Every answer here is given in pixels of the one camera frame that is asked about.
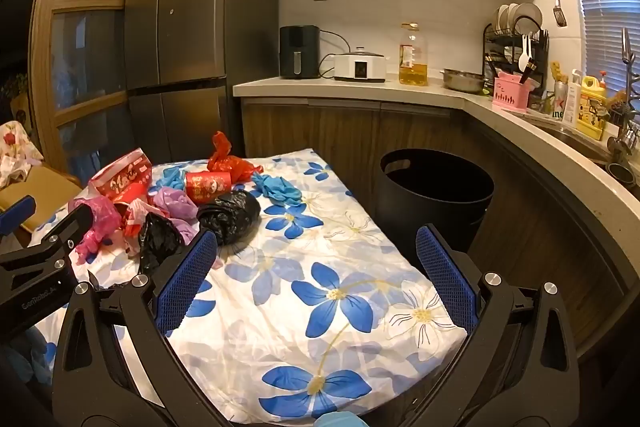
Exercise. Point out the black dish rack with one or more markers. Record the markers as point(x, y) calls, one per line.
point(540, 52)

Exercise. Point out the red plastic bag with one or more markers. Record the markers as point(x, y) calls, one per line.
point(227, 162)

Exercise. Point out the small black plastic bag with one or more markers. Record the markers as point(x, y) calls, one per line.
point(157, 237)

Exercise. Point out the black air fryer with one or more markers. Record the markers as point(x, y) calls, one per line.
point(299, 52)

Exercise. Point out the pink plastic bag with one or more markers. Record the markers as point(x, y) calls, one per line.
point(102, 219)

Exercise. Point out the wooden chair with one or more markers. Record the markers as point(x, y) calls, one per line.
point(35, 187)

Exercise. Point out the steel bowl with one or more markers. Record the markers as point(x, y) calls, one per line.
point(462, 79)

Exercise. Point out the cooking oil bottle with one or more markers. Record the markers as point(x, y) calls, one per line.
point(413, 67)

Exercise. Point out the wooden glass door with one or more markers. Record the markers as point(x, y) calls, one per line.
point(45, 82)

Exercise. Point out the steel faucet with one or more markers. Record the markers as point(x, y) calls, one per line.
point(626, 52)

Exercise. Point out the white plastic spoon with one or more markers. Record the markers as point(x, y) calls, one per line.
point(525, 57)

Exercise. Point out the large black plastic bag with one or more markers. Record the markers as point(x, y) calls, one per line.
point(230, 214)

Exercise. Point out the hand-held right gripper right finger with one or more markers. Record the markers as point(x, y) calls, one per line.
point(445, 272)

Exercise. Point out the purple plastic bag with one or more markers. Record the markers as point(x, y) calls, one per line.
point(172, 202)

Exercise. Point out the red white crumpled wrapper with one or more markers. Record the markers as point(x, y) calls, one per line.
point(134, 202)

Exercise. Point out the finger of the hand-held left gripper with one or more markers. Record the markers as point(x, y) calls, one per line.
point(17, 214)
point(80, 219)

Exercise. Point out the window blinds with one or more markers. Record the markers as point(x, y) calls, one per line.
point(605, 7)

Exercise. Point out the yellow detergent bottle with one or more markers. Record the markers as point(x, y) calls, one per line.
point(592, 112)

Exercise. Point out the person's left hand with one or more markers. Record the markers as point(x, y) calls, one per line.
point(25, 357)

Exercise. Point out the floral tablecloth table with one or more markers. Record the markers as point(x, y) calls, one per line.
point(300, 257)

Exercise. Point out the dark grey refrigerator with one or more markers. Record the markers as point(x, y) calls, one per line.
point(200, 32)

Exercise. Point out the white electric cooker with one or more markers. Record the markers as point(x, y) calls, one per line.
point(360, 67)

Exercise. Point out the white plastic bottle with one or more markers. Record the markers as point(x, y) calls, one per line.
point(571, 102)

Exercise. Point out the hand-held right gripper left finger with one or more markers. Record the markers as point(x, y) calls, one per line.
point(185, 277)

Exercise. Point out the beer can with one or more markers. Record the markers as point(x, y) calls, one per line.
point(559, 104)

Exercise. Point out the white plate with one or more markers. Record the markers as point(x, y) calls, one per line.
point(501, 18)
point(512, 14)
point(530, 13)

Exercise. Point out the small steel pot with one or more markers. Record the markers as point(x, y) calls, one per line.
point(620, 173)

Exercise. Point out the red floral cloth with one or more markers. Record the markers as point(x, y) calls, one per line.
point(15, 142)

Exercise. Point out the steel sink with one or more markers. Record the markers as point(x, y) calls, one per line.
point(575, 139)

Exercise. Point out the red paper cup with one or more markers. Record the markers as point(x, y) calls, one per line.
point(207, 187)

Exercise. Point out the red white snack packet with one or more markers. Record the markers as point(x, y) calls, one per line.
point(122, 179)

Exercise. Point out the pink utensil holder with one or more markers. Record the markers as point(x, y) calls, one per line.
point(510, 94)

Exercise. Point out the black trash bin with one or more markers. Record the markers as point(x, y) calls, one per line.
point(400, 217)

